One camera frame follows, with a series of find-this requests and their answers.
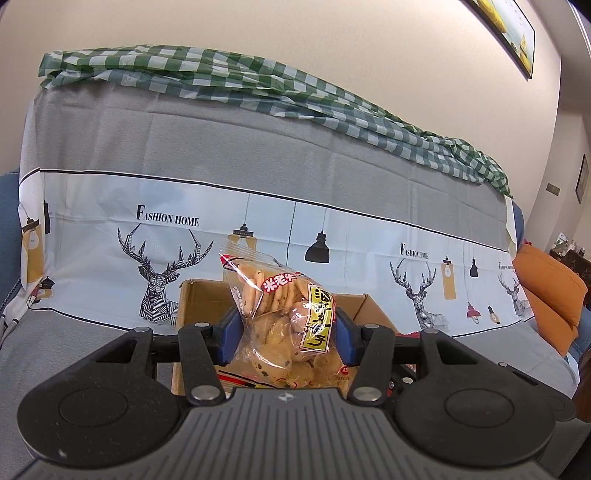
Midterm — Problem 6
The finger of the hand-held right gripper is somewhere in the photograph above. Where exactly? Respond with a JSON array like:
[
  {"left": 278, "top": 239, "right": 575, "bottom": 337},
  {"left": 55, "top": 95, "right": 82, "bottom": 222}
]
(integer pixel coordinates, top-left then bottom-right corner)
[{"left": 394, "top": 363, "right": 419, "bottom": 398}]

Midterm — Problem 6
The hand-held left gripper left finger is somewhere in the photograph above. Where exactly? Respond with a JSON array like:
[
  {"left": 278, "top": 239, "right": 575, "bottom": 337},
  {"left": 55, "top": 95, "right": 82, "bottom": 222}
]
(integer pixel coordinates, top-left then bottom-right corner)
[{"left": 69, "top": 307, "right": 243, "bottom": 407}]

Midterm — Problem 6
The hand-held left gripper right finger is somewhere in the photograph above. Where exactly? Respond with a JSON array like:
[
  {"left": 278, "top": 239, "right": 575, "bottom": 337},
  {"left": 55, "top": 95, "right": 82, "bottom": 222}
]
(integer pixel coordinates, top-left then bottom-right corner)
[{"left": 335, "top": 307, "right": 502, "bottom": 407}]

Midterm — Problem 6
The brown cardboard box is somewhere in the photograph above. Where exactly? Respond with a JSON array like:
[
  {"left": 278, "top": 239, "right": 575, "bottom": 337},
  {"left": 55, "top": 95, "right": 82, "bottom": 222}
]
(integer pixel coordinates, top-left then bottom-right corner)
[{"left": 171, "top": 278, "right": 402, "bottom": 398}]

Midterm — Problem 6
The clear bag of cookies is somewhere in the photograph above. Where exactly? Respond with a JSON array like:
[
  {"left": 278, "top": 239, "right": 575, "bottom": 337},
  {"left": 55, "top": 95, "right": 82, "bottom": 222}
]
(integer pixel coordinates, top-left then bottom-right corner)
[{"left": 218, "top": 237, "right": 340, "bottom": 391}]

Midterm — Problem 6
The orange cushion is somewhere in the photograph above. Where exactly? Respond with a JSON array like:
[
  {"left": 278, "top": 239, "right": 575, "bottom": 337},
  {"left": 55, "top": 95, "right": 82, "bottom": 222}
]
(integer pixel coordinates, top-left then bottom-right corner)
[{"left": 512, "top": 243, "right": 588, "bottom": 357}]

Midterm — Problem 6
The dark wooden cabinet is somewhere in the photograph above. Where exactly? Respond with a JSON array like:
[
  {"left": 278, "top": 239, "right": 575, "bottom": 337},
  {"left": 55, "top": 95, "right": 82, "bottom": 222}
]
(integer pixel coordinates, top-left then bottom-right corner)
[{"left": 549, "top": 249, "right": 591, "bottom": 308}]

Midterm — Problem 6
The printed grey white sofa cover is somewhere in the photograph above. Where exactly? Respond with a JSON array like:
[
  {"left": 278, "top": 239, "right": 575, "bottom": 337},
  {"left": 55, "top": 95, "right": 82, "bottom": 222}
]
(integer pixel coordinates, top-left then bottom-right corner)
[{"left": 0, "top": 85, "right": 578, "bottom": 398}]

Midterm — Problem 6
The green checkered cloth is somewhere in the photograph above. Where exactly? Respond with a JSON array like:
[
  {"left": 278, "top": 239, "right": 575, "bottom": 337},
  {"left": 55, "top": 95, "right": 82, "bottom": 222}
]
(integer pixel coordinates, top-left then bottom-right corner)
[{"left": 38, "top": 45, "right": 514, "bottom": 199}]

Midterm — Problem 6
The small framed wall picture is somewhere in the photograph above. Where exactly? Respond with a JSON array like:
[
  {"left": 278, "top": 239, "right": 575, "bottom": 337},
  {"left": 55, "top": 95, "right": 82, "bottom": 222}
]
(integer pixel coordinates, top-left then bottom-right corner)
[{"left": 575, "top": 154, "right": 591, "bottom": 205}]

